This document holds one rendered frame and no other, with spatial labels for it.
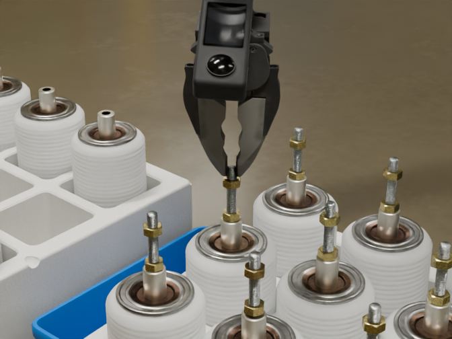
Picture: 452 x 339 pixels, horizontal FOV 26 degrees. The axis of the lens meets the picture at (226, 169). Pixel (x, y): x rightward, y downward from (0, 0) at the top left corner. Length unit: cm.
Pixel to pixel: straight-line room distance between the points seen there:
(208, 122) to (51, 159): 42
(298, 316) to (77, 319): 35
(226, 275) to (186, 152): 81
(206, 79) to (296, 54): 143
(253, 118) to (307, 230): 18
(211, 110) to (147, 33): 145
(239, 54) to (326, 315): 26
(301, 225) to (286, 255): 4
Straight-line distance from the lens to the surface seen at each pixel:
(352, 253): 103
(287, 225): 107
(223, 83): 83
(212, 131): 95
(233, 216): 100
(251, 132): 95
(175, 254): 129
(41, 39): 238
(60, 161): 133
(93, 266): 122
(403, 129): 190
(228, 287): 100
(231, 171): 98
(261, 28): 94
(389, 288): 103
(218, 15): 88
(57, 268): 118
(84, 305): 120
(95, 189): 125
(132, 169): 125
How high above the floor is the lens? 79
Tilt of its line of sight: 27 degrees down
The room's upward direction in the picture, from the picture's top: straight up
